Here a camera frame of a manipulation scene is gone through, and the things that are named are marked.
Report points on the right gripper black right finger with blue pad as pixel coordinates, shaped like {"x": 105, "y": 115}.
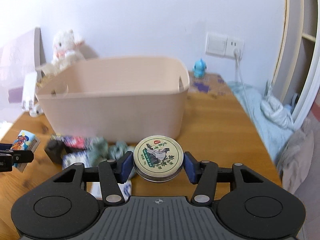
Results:
{"x": 204, "y": 175}

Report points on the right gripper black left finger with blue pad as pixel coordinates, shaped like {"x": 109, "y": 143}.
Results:
{"x": 112, "y": 173}

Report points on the colourful cartoon card box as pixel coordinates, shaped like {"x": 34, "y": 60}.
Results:
{"x": 24, "y": 148}

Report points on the white blue medicine box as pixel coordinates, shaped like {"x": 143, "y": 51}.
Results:
{"x": 125, "y": 188}

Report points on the green fabric scrunchie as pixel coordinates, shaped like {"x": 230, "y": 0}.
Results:
{"x": 99, "y": 150}

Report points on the blue white porcelain pattern box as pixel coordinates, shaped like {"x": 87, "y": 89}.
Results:
{"x": 76, "y": 157}

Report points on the long purple pink carton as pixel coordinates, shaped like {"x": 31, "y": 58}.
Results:
{"x": 76, "y": 142}

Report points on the black small box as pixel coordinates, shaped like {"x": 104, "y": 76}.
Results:
{"x": 55, "y": 150}

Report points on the round illustrated tin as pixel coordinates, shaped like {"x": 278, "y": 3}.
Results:
{"x": 158, "y": 158}

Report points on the white phone stand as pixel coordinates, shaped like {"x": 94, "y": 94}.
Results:
{"x": 29, "y": 103}

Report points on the beige plastic storage bin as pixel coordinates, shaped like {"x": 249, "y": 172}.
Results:
{"x": 117, "y": 98}

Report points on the light blue bed blanket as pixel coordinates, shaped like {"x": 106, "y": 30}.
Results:
{"x": 273, "y": 137}

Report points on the grey plush blanket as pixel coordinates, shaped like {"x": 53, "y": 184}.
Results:
{"x": 295, "y": 161}

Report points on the purple flower patterned mat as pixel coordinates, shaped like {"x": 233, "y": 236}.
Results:
{"x": 211, "y": 84}

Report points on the white crumpled cloth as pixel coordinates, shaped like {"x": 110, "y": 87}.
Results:
{"x": 274, "y": 111}

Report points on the blue cartoon figurine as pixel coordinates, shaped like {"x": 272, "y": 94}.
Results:
{"x": 199, "y": 69}

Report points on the white plush lamb toy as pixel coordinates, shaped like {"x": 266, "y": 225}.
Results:
{"x": 67, "y": 50}

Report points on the white wall switch socket panel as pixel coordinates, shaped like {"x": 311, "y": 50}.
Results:
{"x": 223, "y": 46}

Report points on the white wardrobe frame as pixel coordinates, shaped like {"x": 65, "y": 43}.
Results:
{"x": 296, "y": 76}

